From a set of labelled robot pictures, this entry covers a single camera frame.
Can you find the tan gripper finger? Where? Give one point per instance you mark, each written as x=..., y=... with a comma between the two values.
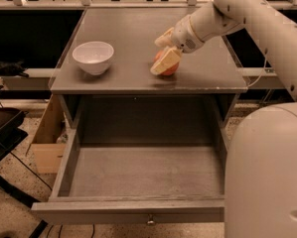
x=165, y=39
x=169, y=57

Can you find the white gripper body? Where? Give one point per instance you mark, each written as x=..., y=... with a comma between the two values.
x=185, y=37

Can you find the red apple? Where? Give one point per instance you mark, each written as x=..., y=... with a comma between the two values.
x=169, y=71

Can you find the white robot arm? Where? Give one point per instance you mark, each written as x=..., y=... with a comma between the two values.
x=260, y=188

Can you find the open grey top drawer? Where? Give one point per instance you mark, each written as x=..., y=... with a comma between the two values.
x=115, y=179

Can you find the metal drawer knob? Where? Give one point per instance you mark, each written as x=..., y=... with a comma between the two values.
x=150, y=221

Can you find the grey wooden cabinet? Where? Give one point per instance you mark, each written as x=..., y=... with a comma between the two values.
x=132, y=32

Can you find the white ceramic bowl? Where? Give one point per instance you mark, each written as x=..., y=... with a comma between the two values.
x=94, y=58

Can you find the cardboard box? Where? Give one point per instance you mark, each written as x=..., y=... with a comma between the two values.
x=46, y=147

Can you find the black bag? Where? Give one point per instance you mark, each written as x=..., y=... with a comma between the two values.
x=12, y=69

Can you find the black chair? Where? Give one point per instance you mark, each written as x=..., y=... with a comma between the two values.
x=10, y=221

